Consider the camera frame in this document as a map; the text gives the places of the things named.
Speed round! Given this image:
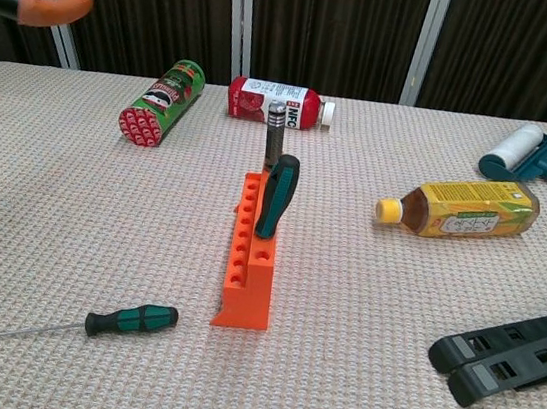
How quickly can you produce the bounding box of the black metal precision screwdriver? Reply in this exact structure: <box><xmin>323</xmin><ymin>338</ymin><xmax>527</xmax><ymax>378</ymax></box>
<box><xmin>260</xmin><ymin>97</ymin><xmax>289</xmax><ymax>175</ymax></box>

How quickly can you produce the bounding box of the long green black screwdriver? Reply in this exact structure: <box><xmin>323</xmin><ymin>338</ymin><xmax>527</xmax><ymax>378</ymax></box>
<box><xmin>0</xmin><ymin>283</ymin><xmax>181</xmax><ymax>366</ymax></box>

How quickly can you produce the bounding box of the orange screwdriver holder block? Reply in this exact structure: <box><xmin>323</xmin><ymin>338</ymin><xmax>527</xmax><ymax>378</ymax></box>
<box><xmin>209</xmin><ymin>168</ymin><xmax>289</xmax><ymax>335</ymax></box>

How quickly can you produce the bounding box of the green Pringles can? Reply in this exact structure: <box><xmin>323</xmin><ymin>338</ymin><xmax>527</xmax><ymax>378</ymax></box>
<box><xmin>114</xmin><ymin>52</ymin><xmax>208</xmax><ymax>155</ymax></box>

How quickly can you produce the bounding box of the red juice bottle white cap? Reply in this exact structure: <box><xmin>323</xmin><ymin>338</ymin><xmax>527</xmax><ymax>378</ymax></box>
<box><xmin>223</xmin><ymin>75</ymin><xmax>339</xmax><ymax>136</ymax></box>

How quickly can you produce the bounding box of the yellow label tea bottle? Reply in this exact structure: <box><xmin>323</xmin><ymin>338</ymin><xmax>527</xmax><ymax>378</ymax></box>
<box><xmin>372</xmin><ymin>163</ymin><xmax>543</xmax><ymax>253</ymax></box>

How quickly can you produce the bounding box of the beige woven tablecloth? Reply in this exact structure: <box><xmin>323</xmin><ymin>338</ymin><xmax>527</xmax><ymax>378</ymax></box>
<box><xmin>0</xmin><ymin>50</ymin><xmax>547</xmax><ymax>409</ymax></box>

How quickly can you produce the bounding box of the teal lint roller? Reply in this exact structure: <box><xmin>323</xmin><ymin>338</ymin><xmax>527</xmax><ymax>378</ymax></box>
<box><xmin>474</xmin><ymin>116</ymin><xmax>547</xmax><ymax>202</ymax></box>

